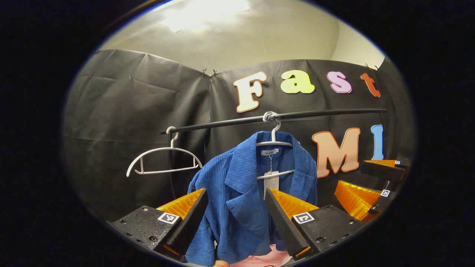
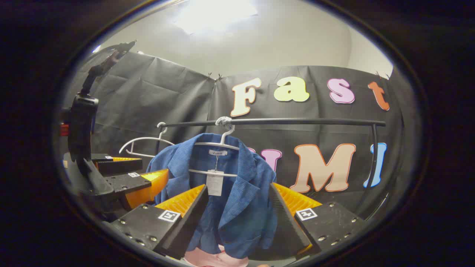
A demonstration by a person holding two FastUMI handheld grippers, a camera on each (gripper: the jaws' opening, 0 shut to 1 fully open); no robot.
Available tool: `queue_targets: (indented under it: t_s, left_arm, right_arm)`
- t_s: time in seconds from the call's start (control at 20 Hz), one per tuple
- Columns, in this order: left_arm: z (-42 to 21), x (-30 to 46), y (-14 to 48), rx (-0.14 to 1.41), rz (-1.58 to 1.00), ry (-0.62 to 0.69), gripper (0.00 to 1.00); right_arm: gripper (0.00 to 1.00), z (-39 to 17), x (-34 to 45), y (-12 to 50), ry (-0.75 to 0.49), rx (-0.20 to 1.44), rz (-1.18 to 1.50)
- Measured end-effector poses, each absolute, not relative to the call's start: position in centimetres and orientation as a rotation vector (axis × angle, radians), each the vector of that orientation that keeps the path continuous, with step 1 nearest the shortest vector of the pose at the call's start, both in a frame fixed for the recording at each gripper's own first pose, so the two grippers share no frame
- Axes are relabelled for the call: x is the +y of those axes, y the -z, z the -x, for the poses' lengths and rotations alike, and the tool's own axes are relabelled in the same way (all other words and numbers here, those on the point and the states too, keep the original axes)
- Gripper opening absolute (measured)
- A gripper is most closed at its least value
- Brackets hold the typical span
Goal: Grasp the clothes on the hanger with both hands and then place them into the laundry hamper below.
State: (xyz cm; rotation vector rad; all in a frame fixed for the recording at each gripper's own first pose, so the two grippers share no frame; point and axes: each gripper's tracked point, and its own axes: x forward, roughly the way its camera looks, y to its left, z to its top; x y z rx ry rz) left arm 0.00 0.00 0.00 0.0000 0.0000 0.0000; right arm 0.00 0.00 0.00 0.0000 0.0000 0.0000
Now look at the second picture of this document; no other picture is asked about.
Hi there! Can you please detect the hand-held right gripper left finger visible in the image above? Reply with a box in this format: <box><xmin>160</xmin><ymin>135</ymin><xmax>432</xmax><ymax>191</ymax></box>
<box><xmin>109</xmin><ymin>184</ymin><xmax>209</xmax><ymax>260</ymax></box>

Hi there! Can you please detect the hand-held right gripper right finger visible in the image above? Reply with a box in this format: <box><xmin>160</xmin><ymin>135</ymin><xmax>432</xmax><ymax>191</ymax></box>
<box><xmin>249</xmin><ymin>182</ymin><xmax>368</xmax><ymax>261</ymax></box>

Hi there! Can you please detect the blue corduroy jacket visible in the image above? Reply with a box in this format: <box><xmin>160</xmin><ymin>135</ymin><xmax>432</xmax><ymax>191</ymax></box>
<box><xmin>147</xmin><ymin>133</ymin><xmax>278</xmax><ymax>259</ymax></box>

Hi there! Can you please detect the white hanger with taped hook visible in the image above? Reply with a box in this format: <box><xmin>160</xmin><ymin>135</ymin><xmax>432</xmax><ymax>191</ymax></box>
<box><xmin>189</xmin><ymin>116</ymin><xmax>241</xmax><ymax>178</ymax></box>

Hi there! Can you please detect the white plain hanger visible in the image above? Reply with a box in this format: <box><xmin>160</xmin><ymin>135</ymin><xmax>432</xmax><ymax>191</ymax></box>
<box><xmin>119</xmin><ymin>122</ymin><xmax>176</xmax><ymax>158</ymax></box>

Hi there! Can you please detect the black metal clothes rack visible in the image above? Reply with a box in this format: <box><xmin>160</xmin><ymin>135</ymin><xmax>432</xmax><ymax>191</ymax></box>
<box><xmin>155</xmin><ymin>118</ymin><xmax>387</xmax><ymax>219</ymax></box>

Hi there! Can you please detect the white paper hang tag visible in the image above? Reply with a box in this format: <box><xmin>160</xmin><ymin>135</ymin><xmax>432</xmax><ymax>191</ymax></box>
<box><xmin>206</xmin><ymin>169</ymin><xmax>225</xmax><ymax>197</ymax></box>

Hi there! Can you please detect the black backdrop cloth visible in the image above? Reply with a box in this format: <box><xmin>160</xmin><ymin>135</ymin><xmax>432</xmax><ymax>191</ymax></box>
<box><xmin>71</xmin><ymin>50</ymin><xmax>405</xmax><ymax>223</ymax></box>

